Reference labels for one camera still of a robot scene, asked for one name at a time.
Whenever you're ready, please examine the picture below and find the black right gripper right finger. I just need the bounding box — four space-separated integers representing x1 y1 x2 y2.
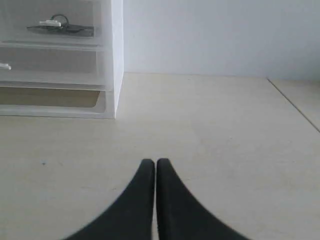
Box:
156 158 246 240

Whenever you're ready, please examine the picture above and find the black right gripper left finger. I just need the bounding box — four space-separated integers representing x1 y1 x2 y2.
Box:
67 159 155 240

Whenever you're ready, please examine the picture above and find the key bunch with blue fob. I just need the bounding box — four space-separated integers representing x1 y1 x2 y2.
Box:
26 14 95 38

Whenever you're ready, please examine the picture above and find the white plastic drawer cabinet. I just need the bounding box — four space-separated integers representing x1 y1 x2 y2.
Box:
0 0 124 119

